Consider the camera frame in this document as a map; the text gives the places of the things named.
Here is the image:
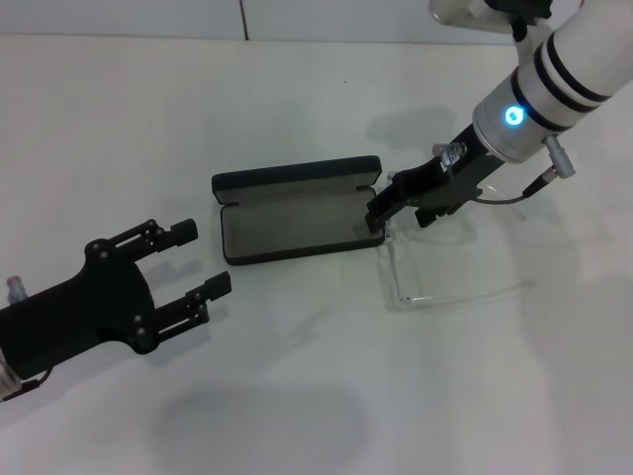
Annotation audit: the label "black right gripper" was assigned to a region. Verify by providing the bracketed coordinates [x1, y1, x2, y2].
[364, 125, 504, 235]

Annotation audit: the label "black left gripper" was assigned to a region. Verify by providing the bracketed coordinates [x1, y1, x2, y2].
[0, 218, 233, 381]

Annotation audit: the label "clear white glasses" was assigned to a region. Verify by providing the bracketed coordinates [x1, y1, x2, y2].
[375, 170, 538, 313]

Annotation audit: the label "black glasses case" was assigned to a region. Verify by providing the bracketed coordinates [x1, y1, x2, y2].
[211, 155, 386, 267]

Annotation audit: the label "clear right gripper connector stub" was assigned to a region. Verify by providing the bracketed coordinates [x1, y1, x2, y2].
[432, 142, 470, 168]

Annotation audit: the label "clear gripper connector stub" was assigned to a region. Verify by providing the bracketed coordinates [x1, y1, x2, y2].
[432, 142, 470, 168]
[4, 275, 27, 304]

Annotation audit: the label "clear left gripper connector stub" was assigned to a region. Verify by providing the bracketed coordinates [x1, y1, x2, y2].
[4, 275, 27, 304]

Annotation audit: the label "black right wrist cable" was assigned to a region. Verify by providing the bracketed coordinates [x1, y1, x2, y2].
[473, 134, 571, 205]

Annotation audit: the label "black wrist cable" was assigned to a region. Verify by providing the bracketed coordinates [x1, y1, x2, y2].
[0, 368, 53, 402]
[473, 134, 571, 205]

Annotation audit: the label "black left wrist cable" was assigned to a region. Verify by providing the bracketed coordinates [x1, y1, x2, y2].
[0, 368, 53, 402]

